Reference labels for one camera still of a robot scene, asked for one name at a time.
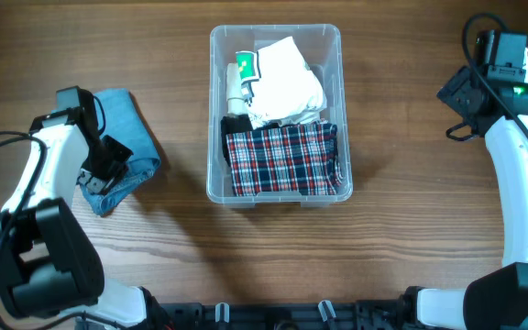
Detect blue denim jeans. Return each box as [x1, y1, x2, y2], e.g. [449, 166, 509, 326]
[80, 89, 161, 216]

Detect black garment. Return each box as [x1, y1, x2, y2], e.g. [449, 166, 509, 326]
[220, 115, 253, 165]

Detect cream white cloth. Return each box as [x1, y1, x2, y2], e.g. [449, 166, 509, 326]
[226, 62, 248, 116]

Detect red plaid shirt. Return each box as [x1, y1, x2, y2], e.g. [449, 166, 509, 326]
[225, 121, 343, 197]

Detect white printed t-shirt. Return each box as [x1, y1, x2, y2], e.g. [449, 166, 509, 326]
[233, 37, 327, 129]

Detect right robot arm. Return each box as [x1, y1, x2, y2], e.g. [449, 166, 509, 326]
[399, 67, 528, 329]

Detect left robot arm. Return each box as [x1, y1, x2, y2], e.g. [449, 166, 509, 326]
[0, 106, 160, 329]

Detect clear plastic storage bin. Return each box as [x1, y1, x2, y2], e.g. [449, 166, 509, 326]
[206, 24, 354, 208]

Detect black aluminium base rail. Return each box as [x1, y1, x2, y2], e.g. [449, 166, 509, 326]
[162, 300, 425, 330]

